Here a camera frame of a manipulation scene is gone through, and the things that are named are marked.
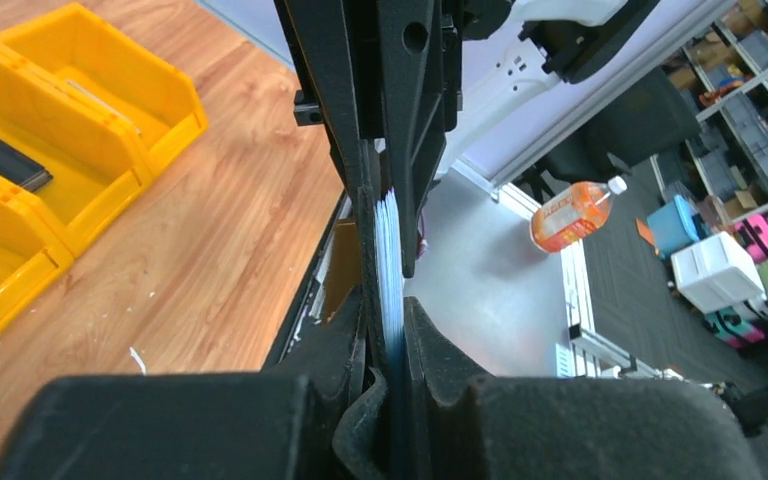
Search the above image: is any orange drink bottle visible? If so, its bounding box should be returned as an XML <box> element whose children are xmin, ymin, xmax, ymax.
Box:
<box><xmin>530</xmin><ymin>176</ymin><xmax>628</xmax><ymax>253</ymax></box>

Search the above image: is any pink suitcase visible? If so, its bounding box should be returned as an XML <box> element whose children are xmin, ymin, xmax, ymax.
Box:
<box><xmin>736</xmin><ymin>214</ymin><xmax>768</xmax><ymax>264</ymax></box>

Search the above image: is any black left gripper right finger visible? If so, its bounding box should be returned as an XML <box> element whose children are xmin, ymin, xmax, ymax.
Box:
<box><xmin>405</xmin><ymin>297</ymin><xmax>762</xmax><ymax>479</ymax></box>

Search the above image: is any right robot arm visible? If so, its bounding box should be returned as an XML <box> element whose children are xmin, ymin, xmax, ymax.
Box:
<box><xmin>275</xmin><ymin>1</ymin><xmax>655</xmax><ymax>277</ymax></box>

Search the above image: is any black leather card holder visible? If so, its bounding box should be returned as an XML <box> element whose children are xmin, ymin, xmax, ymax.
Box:
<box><xmin>319</xmin><ymin>187</ymin><xmax>413</xmax><ymax>479</ymax></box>

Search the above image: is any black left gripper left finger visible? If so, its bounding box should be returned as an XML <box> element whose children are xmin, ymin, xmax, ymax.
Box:
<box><xmin>0</xmin><ymin>291</ymin><xmax>363</xmax><ymax>479</ymax></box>

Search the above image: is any storage shelf rack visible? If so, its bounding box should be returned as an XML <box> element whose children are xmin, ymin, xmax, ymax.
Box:
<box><xmin>650</xmin><ymin>1</ymin><xmax>768</xmax><ymax>217</ymax></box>

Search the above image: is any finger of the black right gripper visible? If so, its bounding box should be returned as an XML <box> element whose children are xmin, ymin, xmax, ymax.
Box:
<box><xmin>275</xmin><ymin>1</ymin><xmax>371</xmax><ymax>199</ymax></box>
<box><xmin>376</xmin><ymin>1</ymin><xmax>451</xmax><ymax>278</ymax></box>

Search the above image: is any black VIP card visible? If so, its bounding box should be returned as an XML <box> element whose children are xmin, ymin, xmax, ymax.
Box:
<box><xmin>0</xmin><ymin>139</ymin><xmax>53</xmax><ymax>192</ymax></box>

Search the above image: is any yellow bin right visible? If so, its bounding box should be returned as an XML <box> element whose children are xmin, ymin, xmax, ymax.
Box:
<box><xmin>0</xmin><ymin>3</ymin><xmax>208</xmax><ymax>176</ymax></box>

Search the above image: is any yellow bin middle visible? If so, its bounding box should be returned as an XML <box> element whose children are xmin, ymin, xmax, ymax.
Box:
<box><xmin>0</xmin><ymin>54</ymin><xmax>153</xmax><ymax>257</ymax></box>

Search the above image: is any white storage box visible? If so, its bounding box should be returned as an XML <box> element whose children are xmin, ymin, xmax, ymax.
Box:
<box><xmin>670</xmin><ymin>232</ymin><xmax>764</xmax><ymax>314</ymax></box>

